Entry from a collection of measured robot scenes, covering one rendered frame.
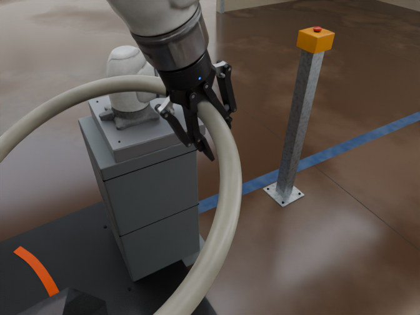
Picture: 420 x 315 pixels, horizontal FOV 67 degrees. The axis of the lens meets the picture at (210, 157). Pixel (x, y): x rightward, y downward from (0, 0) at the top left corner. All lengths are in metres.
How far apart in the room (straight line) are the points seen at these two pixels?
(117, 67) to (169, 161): 0.42
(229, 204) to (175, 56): 0.19
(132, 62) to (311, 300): 1.40
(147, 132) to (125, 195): 0.28
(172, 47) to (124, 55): 0.83
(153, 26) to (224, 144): 0.18
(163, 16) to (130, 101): 0.91
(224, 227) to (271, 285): 1.44
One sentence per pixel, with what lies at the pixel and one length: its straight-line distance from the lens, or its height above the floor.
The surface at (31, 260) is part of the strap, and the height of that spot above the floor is 0.02.
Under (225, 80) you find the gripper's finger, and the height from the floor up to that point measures 1.35.
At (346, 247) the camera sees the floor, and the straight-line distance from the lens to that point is 2.08.
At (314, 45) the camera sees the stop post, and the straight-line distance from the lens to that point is 1.63.
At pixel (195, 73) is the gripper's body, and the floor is 1.39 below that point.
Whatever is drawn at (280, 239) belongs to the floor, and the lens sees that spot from 1.99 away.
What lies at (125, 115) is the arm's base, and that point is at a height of 0.91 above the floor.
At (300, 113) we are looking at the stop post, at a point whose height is 0.66.
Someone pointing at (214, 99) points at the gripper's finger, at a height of 1.33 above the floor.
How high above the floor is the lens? 1.57
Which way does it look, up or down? 39 degrees down
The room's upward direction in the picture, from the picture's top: straight up
